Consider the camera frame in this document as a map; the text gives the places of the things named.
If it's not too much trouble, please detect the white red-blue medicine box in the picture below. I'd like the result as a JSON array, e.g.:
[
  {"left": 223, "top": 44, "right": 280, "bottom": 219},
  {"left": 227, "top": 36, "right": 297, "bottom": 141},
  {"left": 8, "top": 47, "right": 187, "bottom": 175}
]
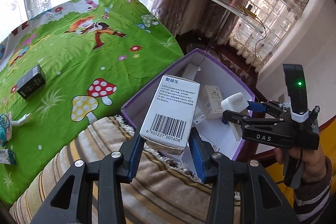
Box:
[{"left": 193, "top": 106, "right": 206, "bottom": 127}]

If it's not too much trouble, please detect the cream herbal medicine box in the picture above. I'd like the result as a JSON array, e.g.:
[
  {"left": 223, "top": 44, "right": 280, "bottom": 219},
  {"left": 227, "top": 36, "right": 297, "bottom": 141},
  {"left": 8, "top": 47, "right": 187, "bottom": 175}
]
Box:
[{"left": 199, "top": 85, "right": 223, "bottom": 120}]

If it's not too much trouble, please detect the right striped sleeve forearm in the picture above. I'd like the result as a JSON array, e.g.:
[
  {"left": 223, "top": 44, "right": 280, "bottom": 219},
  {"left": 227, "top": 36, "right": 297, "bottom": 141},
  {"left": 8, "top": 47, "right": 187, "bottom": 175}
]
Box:
[{"left": 293, "top": 157, "right": 332, "bottom": 223}]

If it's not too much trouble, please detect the striped sofa cushion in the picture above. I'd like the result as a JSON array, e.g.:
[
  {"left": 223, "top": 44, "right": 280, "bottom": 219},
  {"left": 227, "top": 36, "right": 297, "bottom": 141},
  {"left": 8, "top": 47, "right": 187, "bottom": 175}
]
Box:
[{"left": 9, "top": 115, "right": 211, "bottom": 223}]

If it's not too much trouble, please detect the white barcode medicine box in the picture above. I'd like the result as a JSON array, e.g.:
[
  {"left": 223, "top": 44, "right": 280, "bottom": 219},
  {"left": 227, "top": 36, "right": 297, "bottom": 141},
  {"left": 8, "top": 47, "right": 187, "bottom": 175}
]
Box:
[{"left": 139, "top": 75, "right": 201, "bottom": 156}]

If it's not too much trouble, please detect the white side table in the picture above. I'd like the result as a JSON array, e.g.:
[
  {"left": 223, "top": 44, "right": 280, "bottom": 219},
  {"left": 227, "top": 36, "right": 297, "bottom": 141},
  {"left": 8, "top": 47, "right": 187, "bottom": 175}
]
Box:
[{"left": 206, "top": 0, "right": 266, "bottom": 49}]

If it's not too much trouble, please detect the white plastic soap-like block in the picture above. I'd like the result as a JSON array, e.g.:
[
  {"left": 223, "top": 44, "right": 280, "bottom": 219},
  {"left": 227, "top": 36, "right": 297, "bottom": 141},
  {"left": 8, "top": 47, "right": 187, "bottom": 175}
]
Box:
[{"left": 221, "top": 92, "right": 249, "bottom": 113}]

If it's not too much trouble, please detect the black rectangular box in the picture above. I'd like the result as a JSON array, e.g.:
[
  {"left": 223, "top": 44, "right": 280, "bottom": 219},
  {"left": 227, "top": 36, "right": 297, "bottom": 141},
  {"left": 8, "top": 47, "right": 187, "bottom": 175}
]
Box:
[{"left": 17, "top": 64, "right": 46, "bottom": 100}]

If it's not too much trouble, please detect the right hand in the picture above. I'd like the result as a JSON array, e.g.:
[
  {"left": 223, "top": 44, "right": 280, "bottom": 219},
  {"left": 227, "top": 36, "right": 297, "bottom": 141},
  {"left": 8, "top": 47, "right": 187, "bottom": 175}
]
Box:
[{"left": 288, "top": 145, "right": 332, "bottom": 186}]

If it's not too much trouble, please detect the teal medicine box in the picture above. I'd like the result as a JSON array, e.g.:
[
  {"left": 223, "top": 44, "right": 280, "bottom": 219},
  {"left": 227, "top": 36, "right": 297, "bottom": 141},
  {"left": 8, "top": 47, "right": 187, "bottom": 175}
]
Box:
[{"left": 0, "top": 114, "right": 6, "bottom": 141}]

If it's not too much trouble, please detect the plain white tall box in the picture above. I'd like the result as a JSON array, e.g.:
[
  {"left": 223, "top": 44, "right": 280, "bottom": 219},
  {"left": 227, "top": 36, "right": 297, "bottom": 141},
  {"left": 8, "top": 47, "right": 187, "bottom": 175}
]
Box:
[{"left": 182, "top": 64, "right": 201, "bottom": 81}]

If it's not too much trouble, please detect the green cartoon tablecloth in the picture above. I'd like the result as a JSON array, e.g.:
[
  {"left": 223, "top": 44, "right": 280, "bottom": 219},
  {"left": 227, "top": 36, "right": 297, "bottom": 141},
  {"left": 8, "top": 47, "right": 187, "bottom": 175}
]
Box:
[{"left": 1, "top": 0, "right": 183, "bottom": 207}]

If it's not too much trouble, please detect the purple cardboard storage box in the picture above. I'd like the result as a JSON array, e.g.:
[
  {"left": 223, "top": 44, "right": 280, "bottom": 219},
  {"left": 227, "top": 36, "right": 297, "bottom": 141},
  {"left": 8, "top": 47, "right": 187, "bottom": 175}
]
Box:
[{"left": 121, "top": 49, "right": 255, "bottom": 160}]

